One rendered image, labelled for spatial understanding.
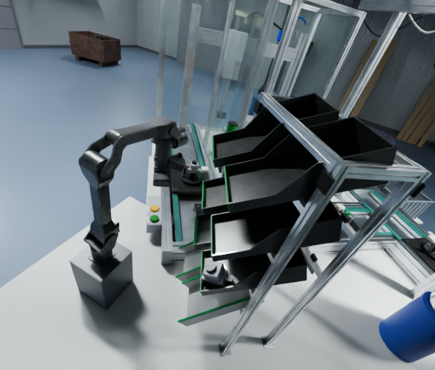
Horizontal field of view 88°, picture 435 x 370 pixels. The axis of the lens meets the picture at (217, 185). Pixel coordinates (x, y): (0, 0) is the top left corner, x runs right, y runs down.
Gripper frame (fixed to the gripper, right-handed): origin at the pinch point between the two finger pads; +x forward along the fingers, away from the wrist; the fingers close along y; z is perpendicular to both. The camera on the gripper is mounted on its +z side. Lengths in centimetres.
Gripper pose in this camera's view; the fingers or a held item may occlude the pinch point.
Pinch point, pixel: (161, 179)
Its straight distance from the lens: 89.9
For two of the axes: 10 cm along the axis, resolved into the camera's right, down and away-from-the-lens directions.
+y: -1.9, -6.2, 7.6
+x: -2.0, 7.8, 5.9
